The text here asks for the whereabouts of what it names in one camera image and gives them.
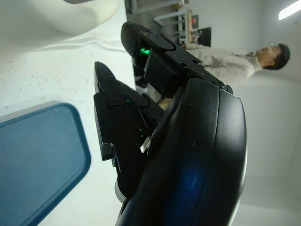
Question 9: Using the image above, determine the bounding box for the cream two-slot toaster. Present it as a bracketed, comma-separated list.
[0, 0, 118, 53]

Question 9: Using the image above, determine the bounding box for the blue rectangular tray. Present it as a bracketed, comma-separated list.
[0, 100, 92, 226]

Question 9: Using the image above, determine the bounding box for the person in cream jacket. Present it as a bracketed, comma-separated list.
[133, 43, 292, 95]

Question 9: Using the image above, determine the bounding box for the ceiling light fixture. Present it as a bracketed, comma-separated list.
[278, 0, 301, 21]

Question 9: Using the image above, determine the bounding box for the white metal-frame desk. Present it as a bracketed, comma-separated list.
[152, 0, 190, 44]

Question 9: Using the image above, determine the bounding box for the white toaster power cord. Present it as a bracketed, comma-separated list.
[42, 39, 125, 51]

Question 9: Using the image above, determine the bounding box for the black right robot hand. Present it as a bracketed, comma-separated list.
[93, 21, 248, 226]

